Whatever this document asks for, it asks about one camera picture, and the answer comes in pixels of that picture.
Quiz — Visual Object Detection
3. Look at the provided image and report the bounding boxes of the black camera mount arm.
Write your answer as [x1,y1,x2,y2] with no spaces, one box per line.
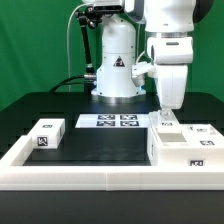
[75,6,101,75]

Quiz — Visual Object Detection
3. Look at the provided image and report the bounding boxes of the white cabinet door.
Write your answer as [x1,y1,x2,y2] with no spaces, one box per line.
[182,124,224,148]
[149,110,182,134]

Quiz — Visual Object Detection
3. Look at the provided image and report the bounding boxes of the white cable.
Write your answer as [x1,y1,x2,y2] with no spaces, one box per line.
[66,3,86,92]

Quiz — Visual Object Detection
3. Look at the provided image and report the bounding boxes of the white cabinet body box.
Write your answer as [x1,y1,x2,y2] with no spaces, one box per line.
[147,129,224,167]

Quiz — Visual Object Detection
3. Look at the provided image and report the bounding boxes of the black cable bundle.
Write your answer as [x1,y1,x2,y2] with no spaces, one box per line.
[49,75,98,93]

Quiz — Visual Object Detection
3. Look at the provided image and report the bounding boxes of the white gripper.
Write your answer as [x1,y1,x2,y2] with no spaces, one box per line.
[147,37,193,117]

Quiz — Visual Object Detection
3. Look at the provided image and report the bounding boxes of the overhead camera bar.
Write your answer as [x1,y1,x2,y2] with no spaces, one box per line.
[87,5,124,14]

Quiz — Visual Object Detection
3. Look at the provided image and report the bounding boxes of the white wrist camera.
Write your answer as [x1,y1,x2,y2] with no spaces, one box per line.
[131,61,156,87]

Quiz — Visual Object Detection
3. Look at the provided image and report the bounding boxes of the white cabinet top block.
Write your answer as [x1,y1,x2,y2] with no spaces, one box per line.
[28,118,65,149]

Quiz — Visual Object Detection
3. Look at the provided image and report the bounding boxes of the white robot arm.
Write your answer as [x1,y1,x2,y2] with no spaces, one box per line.
[82,0,214,110]

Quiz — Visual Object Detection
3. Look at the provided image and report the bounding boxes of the white U-shaped border frame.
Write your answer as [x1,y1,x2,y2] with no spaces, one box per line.
[0,135,224,191]

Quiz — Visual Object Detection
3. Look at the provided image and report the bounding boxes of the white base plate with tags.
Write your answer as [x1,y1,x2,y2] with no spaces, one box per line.
[75,114,149,128]

